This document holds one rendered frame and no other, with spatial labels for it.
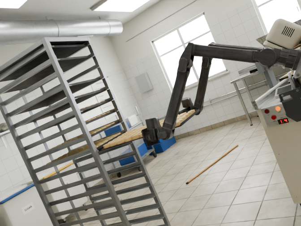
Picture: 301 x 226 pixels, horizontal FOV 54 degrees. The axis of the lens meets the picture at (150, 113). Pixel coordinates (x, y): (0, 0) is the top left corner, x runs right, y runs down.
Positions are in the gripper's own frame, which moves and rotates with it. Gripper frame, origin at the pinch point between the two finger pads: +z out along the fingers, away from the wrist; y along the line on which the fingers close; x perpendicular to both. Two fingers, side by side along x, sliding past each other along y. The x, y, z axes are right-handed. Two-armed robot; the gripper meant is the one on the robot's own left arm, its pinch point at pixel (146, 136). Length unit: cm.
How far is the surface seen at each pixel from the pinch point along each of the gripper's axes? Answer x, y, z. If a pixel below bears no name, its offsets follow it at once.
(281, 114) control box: 93, 20, -2
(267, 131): 89, 30, 13
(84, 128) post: -30.5, -16.8, 21.0
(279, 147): 91, 44, 10
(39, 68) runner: -43, -64, 33
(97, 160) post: -29.8, 4.8, 21.4
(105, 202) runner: -34, 34, 32
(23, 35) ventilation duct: -51, -166, 257
